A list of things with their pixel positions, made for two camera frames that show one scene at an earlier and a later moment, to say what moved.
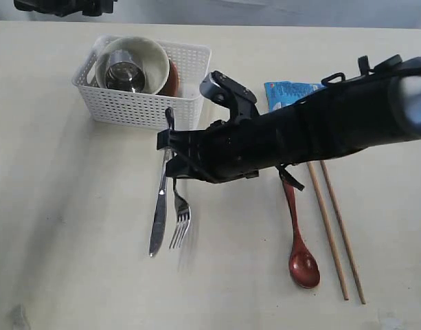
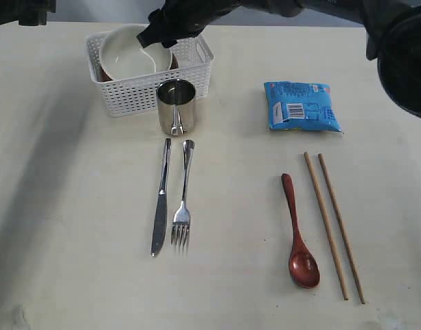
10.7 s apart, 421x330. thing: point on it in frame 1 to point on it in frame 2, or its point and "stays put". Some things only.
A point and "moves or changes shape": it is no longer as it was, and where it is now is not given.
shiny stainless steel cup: [122, 75] to [176, 104]
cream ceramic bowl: [152, 58] moves or changes shape
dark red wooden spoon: [303, 267] stays put
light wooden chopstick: [326, 230] stays put
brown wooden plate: [171, 86] to [106, 79]
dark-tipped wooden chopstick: [325, 170] stays put
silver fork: [182, 210] moves or changes shape
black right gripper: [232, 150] to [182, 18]
